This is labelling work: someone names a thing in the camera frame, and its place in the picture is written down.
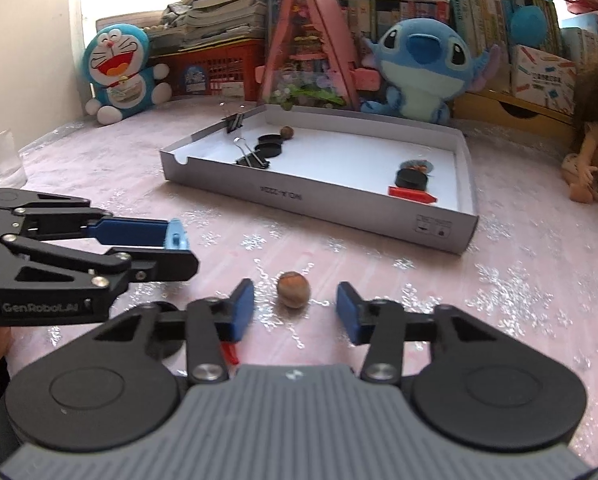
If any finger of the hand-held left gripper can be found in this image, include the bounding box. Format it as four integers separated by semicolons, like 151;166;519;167
2;235;200;289
0;188;189;251

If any row of blue books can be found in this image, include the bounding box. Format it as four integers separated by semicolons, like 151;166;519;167
559;10;598;71

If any white cardboard box lid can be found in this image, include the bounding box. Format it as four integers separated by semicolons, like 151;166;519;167
159;104;480;256

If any row of dark books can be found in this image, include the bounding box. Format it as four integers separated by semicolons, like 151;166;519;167
331;0;452;68

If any brown haired doll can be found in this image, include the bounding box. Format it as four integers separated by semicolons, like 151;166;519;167
561;55;598;206

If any white printed cardboard box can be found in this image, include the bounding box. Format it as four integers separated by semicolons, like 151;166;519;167
510;44;577;116

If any pink miniature house model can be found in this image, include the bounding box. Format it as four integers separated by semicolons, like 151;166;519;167
255;0;382;111

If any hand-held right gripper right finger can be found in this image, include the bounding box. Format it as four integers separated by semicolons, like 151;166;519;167
335;281;500;385

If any blue alien plush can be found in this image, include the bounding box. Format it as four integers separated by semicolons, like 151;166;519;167
360;17;502;123

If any black binder clip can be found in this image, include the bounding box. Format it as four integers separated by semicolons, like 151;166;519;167
233;136;271;169
219;101;245;135

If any blue robot cat plush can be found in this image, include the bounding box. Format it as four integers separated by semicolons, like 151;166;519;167
82;24;172;126

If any wooden drawer box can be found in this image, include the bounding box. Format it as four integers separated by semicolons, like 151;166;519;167
451;89;577;141

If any stack of books and papers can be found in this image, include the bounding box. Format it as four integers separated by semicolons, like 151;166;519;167
146;0;312;53

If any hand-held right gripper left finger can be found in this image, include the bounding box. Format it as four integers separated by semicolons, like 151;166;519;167
96;278;256;385

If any orange plastic crate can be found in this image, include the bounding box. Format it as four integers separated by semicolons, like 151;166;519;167
149;39;267;102

